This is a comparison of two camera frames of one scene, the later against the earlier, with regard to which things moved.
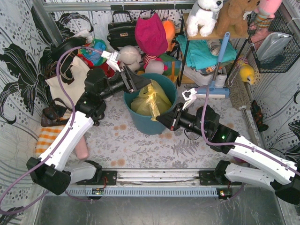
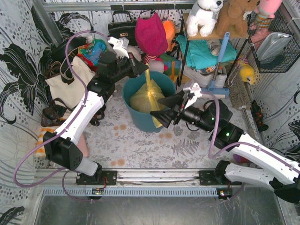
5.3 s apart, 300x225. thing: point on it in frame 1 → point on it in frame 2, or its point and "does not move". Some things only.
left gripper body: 128,78 → 132,65
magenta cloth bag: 151,34 does not move
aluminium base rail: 148,183 does not move
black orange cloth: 258,114 does not move
